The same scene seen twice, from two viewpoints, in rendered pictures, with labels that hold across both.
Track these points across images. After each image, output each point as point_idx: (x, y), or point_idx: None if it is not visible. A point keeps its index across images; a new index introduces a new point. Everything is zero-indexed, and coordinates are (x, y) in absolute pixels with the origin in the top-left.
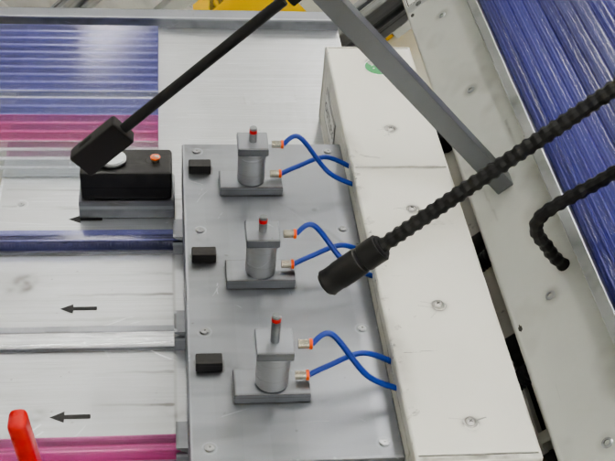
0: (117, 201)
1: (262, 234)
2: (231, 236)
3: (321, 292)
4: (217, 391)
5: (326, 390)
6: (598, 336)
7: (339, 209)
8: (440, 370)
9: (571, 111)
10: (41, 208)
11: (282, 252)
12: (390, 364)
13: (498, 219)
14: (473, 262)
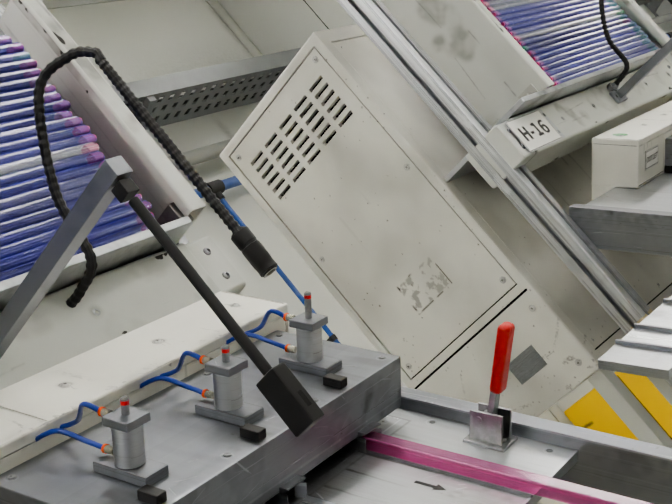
0: None
1: (230, 359)
2: (208, 444)
3: (199, 396)
4: (345, 374)
5: (277, 358)
6: (126, 278)
7: (91, 435)
8: (213, 321)
9: (144, 107)
10: None
11: (187, 423)
12: (228, 344)
13: (22, 363)
14: (91, 351)
